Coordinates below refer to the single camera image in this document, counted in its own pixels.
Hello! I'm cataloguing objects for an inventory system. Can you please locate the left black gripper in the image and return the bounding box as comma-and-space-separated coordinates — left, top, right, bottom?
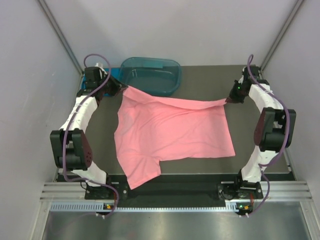
97, 71, 128, 97

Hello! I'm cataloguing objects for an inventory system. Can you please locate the pink t shirt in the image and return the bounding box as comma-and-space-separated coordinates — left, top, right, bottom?
114, 87, 236, 189

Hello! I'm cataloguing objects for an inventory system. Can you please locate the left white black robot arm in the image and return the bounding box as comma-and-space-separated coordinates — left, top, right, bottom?
49, 74, 128, 200

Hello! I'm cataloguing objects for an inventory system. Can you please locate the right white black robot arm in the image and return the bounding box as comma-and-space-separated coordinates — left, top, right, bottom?
217, 79, 296, 201

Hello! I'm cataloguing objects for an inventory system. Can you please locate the folded blue t shirt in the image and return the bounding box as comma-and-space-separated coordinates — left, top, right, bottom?
81, 72, 111, 99

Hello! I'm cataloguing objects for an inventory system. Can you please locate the teal plastic tub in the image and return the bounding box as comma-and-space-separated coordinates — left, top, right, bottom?
118, 57, 182, 97

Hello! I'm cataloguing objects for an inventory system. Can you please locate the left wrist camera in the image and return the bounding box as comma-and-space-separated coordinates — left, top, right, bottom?
83, 66, 108, 90

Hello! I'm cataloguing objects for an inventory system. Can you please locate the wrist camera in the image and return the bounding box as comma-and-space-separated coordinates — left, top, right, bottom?
83, 66, 108, 90
242, 65, 261, 81

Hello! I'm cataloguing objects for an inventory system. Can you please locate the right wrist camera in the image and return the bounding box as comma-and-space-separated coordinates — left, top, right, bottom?
242, 65, 261, 81

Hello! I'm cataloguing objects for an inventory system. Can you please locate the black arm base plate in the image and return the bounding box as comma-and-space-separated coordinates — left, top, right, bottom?
84, 174, 241, 201

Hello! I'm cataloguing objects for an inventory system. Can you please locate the aluminium frame rail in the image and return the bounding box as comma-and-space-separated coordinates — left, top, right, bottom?
40, 182, 86, 202

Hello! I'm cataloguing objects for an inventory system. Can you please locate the grey slotted cable duct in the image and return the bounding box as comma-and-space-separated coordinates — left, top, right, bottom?
50, 201, 249, 213

